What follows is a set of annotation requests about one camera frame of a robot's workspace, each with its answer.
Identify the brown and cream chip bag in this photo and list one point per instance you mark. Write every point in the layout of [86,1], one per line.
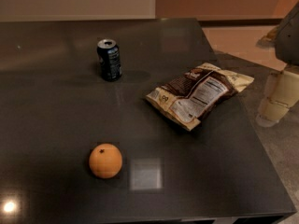
[190,97]

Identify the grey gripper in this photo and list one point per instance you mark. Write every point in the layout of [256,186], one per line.
[288,39]

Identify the dark blue pepsi can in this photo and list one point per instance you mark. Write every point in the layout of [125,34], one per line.
[109,59]

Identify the orange fruit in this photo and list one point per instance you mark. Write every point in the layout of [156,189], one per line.
[105,161]

